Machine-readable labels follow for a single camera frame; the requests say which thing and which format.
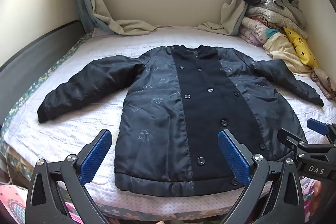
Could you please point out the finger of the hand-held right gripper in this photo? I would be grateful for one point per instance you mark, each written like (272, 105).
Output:
(290, 140)
(317, 126)

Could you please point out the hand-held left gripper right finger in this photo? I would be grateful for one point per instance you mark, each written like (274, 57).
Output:
(233, 158)

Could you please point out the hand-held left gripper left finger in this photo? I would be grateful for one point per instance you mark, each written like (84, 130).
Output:
(95, 155)

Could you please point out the black padded jacket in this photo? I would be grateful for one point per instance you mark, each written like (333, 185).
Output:
(157, 121)

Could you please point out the bed with white quilted cover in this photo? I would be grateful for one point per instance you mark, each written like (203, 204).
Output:
(78, 121)

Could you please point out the brown knitted cloth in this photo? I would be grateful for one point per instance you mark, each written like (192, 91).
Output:
(324, 82)

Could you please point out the yellow printed pillow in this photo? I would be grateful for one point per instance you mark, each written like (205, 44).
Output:
(302, 48)

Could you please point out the cream cloth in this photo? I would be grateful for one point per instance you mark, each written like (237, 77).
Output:
(283, 53)

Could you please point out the pink floral fabric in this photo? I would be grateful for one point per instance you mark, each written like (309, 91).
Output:
(15, 203)

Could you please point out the light purple floral quilt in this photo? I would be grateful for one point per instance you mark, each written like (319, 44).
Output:
(250, 35)

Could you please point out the dark patterned quilt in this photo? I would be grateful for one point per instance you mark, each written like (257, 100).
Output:
(262, 24)

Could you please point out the dark grey bed board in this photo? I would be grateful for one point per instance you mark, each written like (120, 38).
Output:
(39, 43)

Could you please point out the grey garment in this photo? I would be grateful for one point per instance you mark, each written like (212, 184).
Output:
(282, 1)

